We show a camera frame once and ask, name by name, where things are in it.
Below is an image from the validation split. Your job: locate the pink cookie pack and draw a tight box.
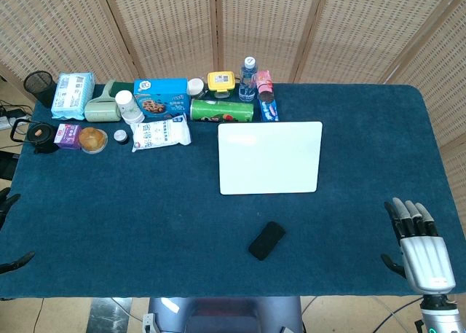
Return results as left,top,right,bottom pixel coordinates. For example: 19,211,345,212
255,69,275,95

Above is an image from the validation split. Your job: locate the woven folding screen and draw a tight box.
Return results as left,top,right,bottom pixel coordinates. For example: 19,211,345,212
0,0,466,217

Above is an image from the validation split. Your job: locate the grey floor cable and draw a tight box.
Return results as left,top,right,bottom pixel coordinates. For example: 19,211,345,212
371,296,424,333

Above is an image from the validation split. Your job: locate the left robot hand black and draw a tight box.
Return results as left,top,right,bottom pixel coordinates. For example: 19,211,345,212
0,187,36,275

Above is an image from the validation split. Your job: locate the clear water bottle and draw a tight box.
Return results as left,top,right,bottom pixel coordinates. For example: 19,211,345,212
238,56,258,103

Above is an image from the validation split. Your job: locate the black mesh pen holder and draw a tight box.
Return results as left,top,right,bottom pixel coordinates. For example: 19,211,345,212
23,70,57,109

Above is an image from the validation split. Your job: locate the white pill bottle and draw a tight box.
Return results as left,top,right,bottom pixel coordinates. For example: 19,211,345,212
114,90,146,125

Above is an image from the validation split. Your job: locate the white salt bag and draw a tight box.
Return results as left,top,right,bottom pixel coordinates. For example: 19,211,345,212
130,113,192,153

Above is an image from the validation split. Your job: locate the white whiteboard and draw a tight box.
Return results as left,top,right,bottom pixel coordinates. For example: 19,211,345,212
217,121,324,196

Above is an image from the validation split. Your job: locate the bun in clear container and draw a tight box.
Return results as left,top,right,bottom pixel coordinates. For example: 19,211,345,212
78,127,109,155

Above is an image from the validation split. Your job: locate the power strip with cables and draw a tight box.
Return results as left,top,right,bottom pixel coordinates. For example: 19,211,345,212
0,99,34,130

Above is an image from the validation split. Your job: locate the green chips can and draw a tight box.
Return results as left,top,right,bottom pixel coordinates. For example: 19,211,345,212
189,98,255,123

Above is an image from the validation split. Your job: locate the black rectangular block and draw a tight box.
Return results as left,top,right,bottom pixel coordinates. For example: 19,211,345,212
248,221,287,262

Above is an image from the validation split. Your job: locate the purple small box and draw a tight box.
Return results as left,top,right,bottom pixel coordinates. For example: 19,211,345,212
53,123,82,151

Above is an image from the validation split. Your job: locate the pale green lint roller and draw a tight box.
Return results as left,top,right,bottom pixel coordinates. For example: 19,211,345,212
84,79,122,123

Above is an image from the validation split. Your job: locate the white lidded jar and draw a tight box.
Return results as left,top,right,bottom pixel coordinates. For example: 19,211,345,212
186,77,206,98

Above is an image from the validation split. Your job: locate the blue cookie pack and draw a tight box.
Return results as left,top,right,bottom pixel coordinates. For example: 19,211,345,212
257,92,280,122

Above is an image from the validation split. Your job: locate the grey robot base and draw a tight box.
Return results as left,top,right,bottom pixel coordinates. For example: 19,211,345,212
142,296,305,333

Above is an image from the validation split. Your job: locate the light blue tissue pack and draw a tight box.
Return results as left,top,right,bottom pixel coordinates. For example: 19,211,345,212
50,71,96,121

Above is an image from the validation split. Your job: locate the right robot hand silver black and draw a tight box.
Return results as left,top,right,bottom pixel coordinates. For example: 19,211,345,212
380,197,457,294

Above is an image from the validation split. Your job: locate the blue cookie box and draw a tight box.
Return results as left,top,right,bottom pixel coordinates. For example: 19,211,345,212
133,78,191,120

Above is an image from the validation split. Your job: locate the blue table cloth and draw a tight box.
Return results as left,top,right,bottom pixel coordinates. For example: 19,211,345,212
0,82,466,299

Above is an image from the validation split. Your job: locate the yellow lid food container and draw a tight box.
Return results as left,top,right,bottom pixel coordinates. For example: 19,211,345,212
207,70,236,99

